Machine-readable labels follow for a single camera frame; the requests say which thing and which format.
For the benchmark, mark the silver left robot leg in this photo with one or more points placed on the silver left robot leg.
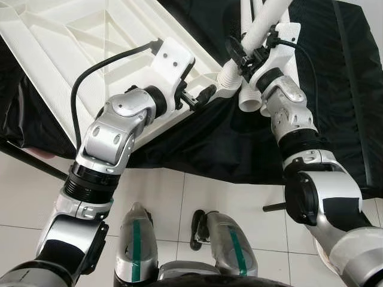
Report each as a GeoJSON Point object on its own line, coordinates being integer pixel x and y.
{"type": "Point", "coordinates": [149, 245]}

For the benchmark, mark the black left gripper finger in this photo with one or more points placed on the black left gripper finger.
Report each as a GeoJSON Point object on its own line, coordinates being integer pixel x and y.
{"type": "Point", "coordinates": [207, 94]}
{"type": "Point", "coordinates": [193, 67]}

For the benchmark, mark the silver robot leg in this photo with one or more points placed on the silver robot leg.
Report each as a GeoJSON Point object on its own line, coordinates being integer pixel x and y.
{"type": "Point", "coordinates": [149, 245]}
{"type": "Point", "coordinates": [224, 239]}

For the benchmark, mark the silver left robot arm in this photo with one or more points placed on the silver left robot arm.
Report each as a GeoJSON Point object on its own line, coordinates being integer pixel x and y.
{"type": "Point", "coordinates": [114, 137]}

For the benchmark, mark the black metal table leg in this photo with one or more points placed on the black metal table leg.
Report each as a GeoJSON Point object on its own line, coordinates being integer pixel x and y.
{"type": "Point", "coordinates": [36, 161]}
{"type": "Point", "coordinates": [272, 207]}

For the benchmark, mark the silver right robot leg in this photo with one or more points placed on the silver right robot leg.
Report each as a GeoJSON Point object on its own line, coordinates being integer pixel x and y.
{"type": "Point", "coordinates": [224, 239]}

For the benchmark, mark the white plastic table top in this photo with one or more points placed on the white plastic table top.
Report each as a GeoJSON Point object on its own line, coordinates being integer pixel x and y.
{"type": "Point", "coordinates": [60, 48]}

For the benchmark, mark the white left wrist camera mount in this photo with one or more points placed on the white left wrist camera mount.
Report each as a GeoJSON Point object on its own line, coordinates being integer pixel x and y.
{"type": "Point", "coordinates": [170, 66]}

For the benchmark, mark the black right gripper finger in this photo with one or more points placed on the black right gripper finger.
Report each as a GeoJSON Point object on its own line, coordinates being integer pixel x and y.
{"type": "Point", "coordinates": [235, 49]}
{"type": "Point", "coordinates": [273, 37]}

